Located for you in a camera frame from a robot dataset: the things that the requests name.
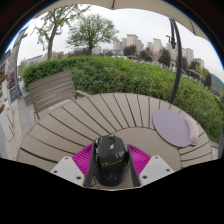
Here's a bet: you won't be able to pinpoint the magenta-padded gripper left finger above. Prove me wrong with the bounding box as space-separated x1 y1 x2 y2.
49 142 98 188

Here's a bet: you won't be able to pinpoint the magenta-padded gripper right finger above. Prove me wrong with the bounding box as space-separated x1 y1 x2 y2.
126 143 175 188

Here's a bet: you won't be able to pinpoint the black computer mouse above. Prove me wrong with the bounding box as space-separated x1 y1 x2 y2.
92 134 132 187

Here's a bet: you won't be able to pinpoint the lilac mouse pad with wrist rest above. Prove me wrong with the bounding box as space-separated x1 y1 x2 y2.
152 108 200 148

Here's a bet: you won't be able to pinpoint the grey slatted outdoor chair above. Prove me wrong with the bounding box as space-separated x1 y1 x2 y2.
27 70 91 120

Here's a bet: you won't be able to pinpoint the white flower planter box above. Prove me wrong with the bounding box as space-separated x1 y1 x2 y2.
0 103 14 142

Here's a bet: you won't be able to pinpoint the green hedge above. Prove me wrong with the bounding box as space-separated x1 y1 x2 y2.
20 54 224 143

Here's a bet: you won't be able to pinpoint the distant high-rise buildings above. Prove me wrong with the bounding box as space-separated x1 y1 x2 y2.
93 33 205 69

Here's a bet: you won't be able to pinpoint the round-crowned green tree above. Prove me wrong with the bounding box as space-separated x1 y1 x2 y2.
66 13 120 56

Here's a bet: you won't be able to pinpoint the thin-crowned leaning tree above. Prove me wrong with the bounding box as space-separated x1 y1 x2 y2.
33 4 89 61

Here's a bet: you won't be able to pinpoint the beige patio umbrella with pole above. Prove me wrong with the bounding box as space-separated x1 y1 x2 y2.
39 0 209 104

